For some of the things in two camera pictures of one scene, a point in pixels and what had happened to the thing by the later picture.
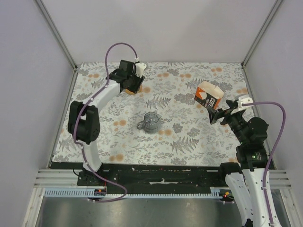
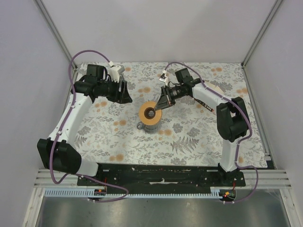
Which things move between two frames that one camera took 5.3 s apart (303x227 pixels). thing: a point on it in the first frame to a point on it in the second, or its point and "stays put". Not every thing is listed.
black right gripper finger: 214,115 to 164,100
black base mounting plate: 135,178 stays put
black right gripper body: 235,120 to 175,92
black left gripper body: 135,82 to 111,90
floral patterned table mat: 160,123 stays put
